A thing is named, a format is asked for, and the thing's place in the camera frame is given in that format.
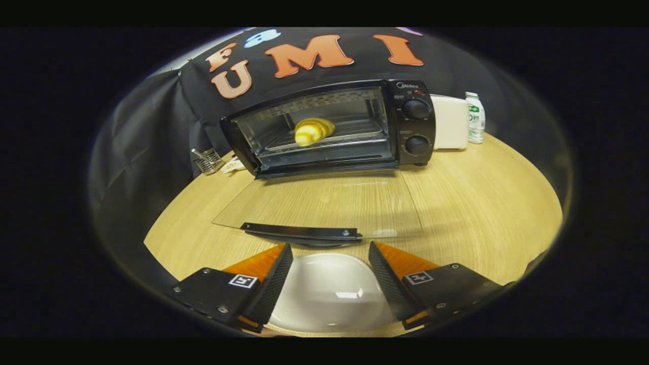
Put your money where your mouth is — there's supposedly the white plastic drink bottle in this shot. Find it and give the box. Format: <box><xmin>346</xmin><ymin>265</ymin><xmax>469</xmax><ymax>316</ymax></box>
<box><xmin>465</xmin><ymin>92</ymin><xmax>486</xmax><ymax>144</ymax></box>

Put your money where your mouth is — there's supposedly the white bread toaster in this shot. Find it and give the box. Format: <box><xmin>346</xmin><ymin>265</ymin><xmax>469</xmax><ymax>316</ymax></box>
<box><xmin>430</xmin><ymin>94</ymin><xmax>470</xmax><ymax>151</ymax></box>

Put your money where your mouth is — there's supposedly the black toaster oven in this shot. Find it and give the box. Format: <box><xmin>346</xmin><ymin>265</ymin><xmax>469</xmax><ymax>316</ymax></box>
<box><xmin>212</xmin><ymin>79</ymin><xmax>437</xmax><ymax>249</ymax></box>

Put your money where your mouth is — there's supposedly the white power strip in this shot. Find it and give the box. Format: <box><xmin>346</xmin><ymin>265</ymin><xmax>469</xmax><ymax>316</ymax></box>
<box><xmin>222</xmin><ymin>155</ymin><xmax>247</xmax><ymax>174</ymax></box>

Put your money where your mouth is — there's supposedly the yellow croissant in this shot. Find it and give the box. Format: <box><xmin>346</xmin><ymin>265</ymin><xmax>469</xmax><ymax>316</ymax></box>
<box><xmin>294</xmin><ymin>118</ymin><xmax>336</xmax><ymax>148</ymax></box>

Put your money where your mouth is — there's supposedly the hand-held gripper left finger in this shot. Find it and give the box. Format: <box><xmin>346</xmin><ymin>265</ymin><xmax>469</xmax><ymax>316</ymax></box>
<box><xmin>170</xmin><ymin>243</ymin><xmax>294</xmax><ymax>334</ymax></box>

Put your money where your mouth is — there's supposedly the metal wire basket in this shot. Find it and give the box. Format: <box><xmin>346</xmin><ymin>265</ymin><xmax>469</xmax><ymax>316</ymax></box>
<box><xmin>191</xmin><ymin>148</ymin><xmax>224</xmax><ymax>175</ymax></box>

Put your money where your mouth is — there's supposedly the white plate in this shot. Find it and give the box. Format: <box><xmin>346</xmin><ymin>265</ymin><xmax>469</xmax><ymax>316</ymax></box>
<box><xmin>268</xmin><ymin>252</ymin><xmax>397</xmax><ymax>334</ymax></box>

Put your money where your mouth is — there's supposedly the black backdrop cloth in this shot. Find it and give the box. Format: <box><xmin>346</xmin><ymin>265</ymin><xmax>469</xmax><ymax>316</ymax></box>
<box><xmin>89</xmin><ymin>27</ymin><xmax>573</xmax><ymax>284</ymax></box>

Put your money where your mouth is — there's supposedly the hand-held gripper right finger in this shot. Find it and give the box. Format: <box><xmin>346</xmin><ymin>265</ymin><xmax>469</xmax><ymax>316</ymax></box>
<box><xmin>368</xmin><ymin>241</ymin><xmax>515</xmax><ymax>330</ymax></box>

